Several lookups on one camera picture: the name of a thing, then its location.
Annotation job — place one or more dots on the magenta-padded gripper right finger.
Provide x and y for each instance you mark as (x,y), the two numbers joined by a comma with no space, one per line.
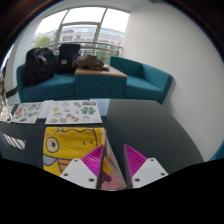
(150,172)

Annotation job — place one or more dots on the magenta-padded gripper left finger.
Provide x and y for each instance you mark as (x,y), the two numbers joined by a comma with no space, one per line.
(80,173)

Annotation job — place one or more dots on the orange pink cartoon towel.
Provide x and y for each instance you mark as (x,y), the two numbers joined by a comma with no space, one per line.
(70,143)

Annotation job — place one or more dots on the wooden top corner table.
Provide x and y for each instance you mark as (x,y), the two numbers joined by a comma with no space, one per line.
(100,85)

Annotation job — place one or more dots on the brown jacket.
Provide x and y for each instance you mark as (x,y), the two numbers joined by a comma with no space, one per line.
(89,62)

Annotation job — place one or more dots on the bulky black backpack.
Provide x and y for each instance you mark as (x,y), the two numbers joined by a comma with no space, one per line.
(40,66)

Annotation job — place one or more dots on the black backpack with label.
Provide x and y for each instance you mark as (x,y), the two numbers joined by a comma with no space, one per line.
(68,58)

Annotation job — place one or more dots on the metal window railing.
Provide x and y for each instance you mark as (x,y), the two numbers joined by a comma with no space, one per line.
(100,46)

